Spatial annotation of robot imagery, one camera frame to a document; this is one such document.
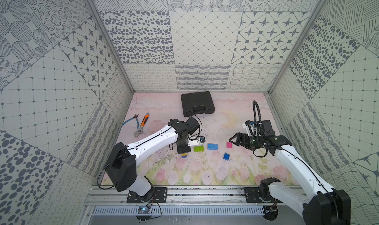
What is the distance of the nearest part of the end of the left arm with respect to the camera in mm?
578

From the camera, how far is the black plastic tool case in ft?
3.47

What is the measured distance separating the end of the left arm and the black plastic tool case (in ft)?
1.20
